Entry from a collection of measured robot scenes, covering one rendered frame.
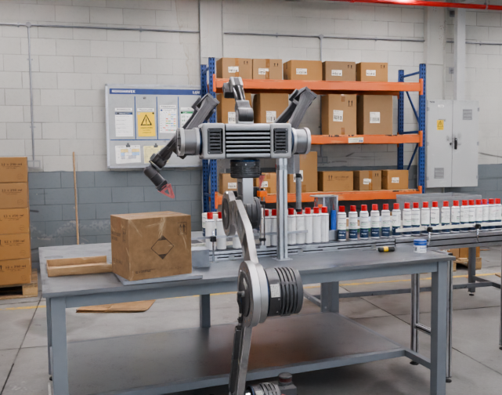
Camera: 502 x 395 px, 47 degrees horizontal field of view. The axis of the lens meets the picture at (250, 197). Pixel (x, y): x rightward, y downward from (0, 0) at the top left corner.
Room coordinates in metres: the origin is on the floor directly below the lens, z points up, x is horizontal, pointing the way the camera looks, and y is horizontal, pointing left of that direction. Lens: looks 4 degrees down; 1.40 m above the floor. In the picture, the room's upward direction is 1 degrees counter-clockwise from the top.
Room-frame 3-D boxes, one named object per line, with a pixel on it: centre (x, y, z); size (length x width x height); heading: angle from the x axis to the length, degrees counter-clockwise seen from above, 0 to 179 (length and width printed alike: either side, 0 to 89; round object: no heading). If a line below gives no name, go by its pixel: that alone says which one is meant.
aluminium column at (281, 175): (3.11, -0.17, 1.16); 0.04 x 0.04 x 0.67; 21
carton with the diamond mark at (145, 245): (2.68, 0.46, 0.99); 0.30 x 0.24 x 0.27; 122
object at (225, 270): (3.36, 0.11, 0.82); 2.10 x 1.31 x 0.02; 111
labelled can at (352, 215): (3.42, -0.60, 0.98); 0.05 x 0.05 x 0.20
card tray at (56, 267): (2.88, 0.86, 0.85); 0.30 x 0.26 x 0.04; 111
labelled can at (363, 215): (3.45, -0.67, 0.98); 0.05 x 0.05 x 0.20
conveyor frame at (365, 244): (3.23, -0.07, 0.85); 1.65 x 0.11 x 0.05; 111
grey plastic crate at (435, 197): (5.06, -1.63, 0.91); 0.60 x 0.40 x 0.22; 108
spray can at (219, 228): (3.14, 0.16, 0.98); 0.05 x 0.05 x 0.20
